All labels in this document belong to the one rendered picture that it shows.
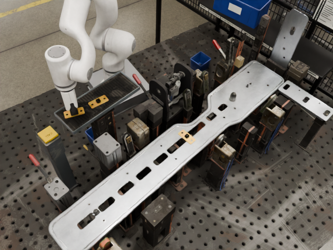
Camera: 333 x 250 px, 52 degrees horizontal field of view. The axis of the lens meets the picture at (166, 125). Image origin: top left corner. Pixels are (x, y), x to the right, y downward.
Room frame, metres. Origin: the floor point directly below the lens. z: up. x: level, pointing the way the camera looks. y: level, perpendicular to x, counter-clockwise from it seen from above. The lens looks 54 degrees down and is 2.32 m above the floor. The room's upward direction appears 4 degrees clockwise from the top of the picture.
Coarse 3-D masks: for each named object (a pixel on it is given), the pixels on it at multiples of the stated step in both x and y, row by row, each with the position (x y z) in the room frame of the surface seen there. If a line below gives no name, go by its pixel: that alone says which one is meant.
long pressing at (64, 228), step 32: (256, 64) 1.41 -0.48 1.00; (224, 96) 1.16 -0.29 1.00; (256, 96) 1.17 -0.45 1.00; (192, 128) 0.94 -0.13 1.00; (224, 128) 0.96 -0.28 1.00; (128, 160) 0.74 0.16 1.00; (96, 192) 0.58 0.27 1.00; (128, 192) 0.59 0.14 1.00; (64, 224) 0.44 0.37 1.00; (96, 224) 0.45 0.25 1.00
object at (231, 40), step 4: (228, 40) 1.34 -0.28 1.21; (232, 40) 1.35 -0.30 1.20; (228, 44) 1.33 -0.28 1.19; (232, 44) 1.33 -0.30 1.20; (236, 44) 1.32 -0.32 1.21; (228, 48) 1.33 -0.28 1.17; (232, 48) 1.34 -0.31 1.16; (228, 52) 1.32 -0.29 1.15; (232, 52) 1.34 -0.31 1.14; (228, 56) 1.32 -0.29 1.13; (232, 56) 1.34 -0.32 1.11; (228, 60) 1.32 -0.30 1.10; (232, 60) 1.34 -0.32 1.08; (228, 64) 1.31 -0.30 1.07; (228, 68) 1.31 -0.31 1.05
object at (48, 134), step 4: (48, 128) 0.78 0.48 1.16; (52, 128) 0.78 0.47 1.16; (40, 132) 0.75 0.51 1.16; (44, 132) 0.75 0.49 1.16; (48, 132) 0.76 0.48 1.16; (52, 132) 0.76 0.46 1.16; (40, 136) 0.73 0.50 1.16; (44, 136) 0.74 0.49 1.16; (48, 136) 0.74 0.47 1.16; (52, 136) 0.74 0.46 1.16; (56, 136) 0.75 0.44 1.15; (44, 140) 0.72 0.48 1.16; (48, 140) 0.72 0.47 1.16
